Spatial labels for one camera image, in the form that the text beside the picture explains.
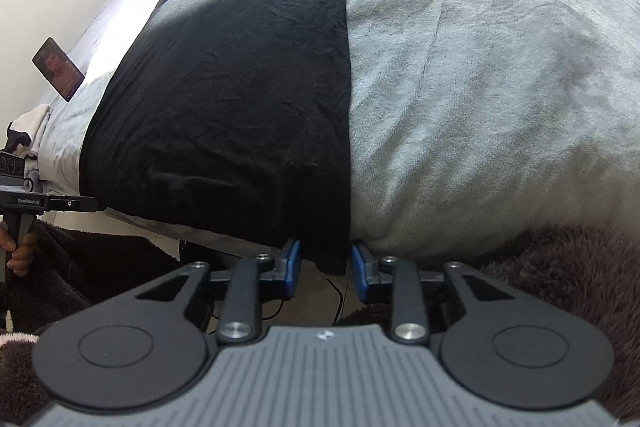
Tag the person's left hand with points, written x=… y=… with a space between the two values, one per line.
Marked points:
x=22 y=257

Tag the black smartphone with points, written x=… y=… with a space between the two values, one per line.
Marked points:
x=57 y=69

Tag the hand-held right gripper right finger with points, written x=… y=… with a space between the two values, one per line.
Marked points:
x=358 y=268

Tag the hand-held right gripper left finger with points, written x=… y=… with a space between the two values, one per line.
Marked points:
x=295 y=268

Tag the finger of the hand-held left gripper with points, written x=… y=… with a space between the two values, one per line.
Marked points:
x=75 y=203

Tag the white printed cloth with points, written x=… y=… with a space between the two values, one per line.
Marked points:
x=30 y=122

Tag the dark brown fleece garment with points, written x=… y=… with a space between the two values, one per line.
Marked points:
x=575 y=282

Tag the black t-shirt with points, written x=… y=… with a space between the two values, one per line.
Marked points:
x=225 y=107

